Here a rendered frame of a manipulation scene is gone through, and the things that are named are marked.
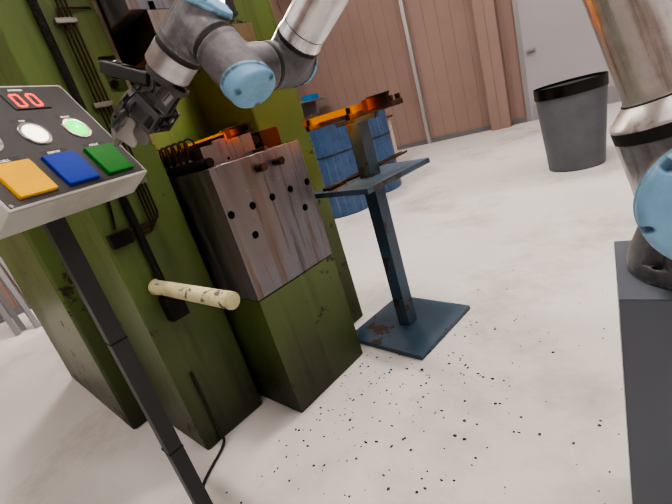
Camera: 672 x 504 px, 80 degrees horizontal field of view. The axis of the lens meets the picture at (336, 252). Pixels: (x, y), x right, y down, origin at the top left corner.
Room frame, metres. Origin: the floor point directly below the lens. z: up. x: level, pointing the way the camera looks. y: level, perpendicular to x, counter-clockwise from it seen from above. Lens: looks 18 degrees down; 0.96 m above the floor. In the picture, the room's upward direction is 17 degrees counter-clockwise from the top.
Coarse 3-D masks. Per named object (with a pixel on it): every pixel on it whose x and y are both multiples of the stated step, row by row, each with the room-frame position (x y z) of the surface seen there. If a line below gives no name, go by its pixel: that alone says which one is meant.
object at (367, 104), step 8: (376, 96) 1.35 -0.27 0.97; (384, 96) 1.32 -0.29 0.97; (360, 104) 1.40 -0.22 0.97; (368, 104) 1.38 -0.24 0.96; (376, 104) 1.35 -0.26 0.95; (384, 104) 1.33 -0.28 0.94; (336, 112) 1.49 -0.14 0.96; (344, 112) 1.46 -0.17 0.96; (352, 112) 1.43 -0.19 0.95; (312, 120) 1.59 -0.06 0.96; (320, 120) 1.56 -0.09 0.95
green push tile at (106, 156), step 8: (104, 144) 0.99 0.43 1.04; (88, 152) 0.94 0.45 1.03; (96, 152) 0.95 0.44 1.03; (104, 152) 0.96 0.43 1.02; (112, 152) 0.98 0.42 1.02; (96, 160) 0.93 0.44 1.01; (104, 160) 0.94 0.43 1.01; (112, 160) 0.96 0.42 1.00; (120, 160) 0.98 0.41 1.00; (104, 168) 0.93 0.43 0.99; (112, 168) 0.94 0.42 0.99; (120, 168) 0.95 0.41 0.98; (128, 168) 0.98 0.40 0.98
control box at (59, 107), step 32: (0, 96) 0.92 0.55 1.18; (32, 96) 0.97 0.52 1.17; (64, 96) 1.05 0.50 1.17; (0, 128) 0.85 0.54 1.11; (64, 128) 0.96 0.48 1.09; (96, 128) 1.03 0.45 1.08; (0, 160) 0.78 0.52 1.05; (32, 160) 0.83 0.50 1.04; (128, 160) 1.01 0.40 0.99; (0, 192) 0.73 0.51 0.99; (64, 192) 0.81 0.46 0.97; (96, 192) 0.89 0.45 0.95; (128, 192) 1.02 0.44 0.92; (0, 224) 0.72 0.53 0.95; (32, 224) 0.78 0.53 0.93
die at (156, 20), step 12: (144, 12) 1.31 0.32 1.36; (156, 12) 1.32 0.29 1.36; (132, 24) 1.37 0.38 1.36; (144, 24) 1.33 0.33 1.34; (156, 24) 1.31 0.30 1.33; (120, 36) 1.45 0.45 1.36; (132, 36) 1.39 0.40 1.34; (144, 36) 1.35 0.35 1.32; (120, 48) 1.47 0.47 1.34; (132, 48) 1.42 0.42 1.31; (144, 48) 1.36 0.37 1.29; (132, 60) 1.44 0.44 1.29; (144, 60) 1.40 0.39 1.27
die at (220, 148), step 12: (204, 144) 1.36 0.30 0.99; (216, 144) 1.34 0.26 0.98; (228, 144) 1.37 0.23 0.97; (240, 144) 1.40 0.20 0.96; (252, 144) 1.43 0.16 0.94; (192, 156) 1.34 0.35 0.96; (204, 156) 1.30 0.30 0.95; (216, 156) 1.33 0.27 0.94; (228, 156) 1.36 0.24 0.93; (240, 156) 1.39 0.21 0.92; (168, 168) 1.48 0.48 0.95
